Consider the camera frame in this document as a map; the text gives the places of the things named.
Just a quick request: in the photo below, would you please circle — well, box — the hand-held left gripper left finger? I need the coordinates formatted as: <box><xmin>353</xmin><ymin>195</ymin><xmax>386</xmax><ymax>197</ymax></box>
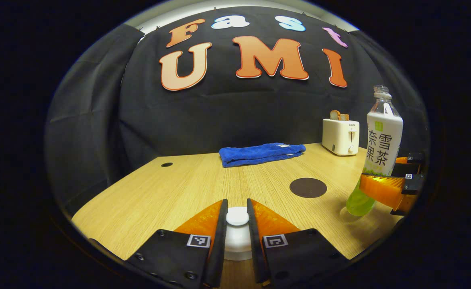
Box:
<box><xmin>125</xmin><ymin>199</ymin><xmax>228</xmax><ymax>289</ymax></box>

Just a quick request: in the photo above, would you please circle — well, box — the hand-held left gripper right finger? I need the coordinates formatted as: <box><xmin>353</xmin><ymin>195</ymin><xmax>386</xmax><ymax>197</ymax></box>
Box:
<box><xmin>247</xmin><ymin>198</ymin><xmax>350</xmax><ymax>289</ymax></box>

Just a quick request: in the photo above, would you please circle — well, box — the white teacup lid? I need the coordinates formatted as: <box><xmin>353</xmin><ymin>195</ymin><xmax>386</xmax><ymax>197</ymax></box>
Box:
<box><xmin>224</xmin><ymin>207</ymin><xmax>253</xmax><ymax>252</ymax></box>

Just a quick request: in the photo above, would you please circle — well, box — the clear water bottle white label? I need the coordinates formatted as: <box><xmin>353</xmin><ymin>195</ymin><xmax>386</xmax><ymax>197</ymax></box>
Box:
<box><xmin>346</xmin><ymin>85</ymin><xmax>404</xmax><ymax>217</ymax></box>

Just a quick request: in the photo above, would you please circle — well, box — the dark round coaster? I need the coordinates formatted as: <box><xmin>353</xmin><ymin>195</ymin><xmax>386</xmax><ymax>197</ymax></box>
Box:
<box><xmin>290</xmin><ymin>177</ymin><xmax>327</xmax><ymax>198</ymax></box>

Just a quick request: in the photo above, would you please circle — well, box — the white toaster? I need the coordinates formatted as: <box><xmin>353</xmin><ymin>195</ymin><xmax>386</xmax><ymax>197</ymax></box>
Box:
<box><xmin>322</xmin><ymin>118</ymin><xmax>360</xmax><ymax>156</ymax></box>

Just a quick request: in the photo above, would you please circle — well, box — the blue folded towel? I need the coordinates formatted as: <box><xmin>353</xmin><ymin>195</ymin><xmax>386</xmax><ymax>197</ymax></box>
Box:
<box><xmin>218</xmin><ymin>142</ymin><xmax>306</xmax><ymax>168</ymax></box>

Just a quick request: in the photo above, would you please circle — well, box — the black backdrop cloth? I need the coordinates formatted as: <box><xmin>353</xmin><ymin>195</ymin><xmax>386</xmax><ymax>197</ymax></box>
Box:
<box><xmin>45</xmin><ymin>6</ymin><xmax>430</xmax><ymax>217</ymax></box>

